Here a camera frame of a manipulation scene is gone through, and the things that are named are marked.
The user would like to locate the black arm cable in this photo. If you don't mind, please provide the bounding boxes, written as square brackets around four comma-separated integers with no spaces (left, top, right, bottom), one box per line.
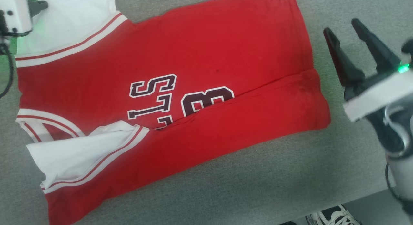
[0,36,15,99]
[385,162,413,216]

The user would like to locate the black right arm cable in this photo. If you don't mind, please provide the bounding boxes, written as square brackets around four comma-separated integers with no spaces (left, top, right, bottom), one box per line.
[385,162,413,216]

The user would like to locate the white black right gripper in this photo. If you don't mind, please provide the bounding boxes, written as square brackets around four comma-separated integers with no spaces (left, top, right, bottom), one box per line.
[323,18,413,122]

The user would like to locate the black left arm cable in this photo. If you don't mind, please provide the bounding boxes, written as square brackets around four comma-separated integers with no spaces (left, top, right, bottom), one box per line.
[0,36,15,99]

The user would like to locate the white and black sneaker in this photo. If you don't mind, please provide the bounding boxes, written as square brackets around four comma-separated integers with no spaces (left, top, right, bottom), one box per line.
[306,205,361,225]

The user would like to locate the red and white jersey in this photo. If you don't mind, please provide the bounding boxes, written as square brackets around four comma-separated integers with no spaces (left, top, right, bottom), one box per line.
[15,0,331,225]

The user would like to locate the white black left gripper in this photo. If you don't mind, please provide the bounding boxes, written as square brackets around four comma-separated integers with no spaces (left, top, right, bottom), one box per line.
[0,0,49,38]

